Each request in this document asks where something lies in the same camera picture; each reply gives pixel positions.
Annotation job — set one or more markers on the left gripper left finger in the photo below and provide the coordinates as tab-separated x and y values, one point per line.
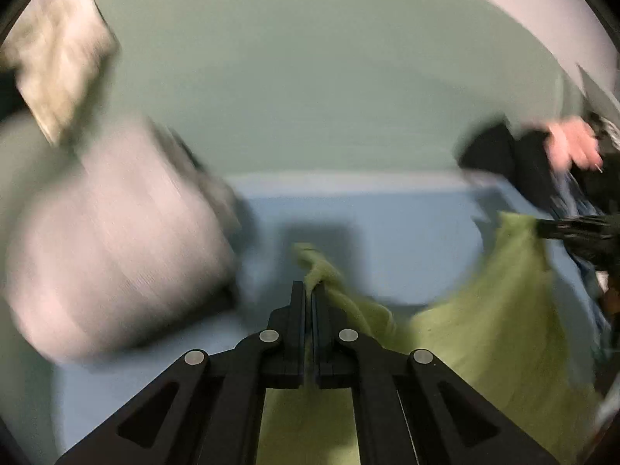
204	409

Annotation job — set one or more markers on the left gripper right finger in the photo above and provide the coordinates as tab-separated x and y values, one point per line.
411	409

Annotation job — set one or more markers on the green knit garment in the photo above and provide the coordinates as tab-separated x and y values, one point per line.
500	332

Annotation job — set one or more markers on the bystander hand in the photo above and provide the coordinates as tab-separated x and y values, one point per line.
572	142

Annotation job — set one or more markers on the blue bed sheet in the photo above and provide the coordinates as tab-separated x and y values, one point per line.
407	247

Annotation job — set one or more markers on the grey folded garment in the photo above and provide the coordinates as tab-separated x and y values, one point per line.
133	238

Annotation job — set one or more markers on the cream floral cloth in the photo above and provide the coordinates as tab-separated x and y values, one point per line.
59	49

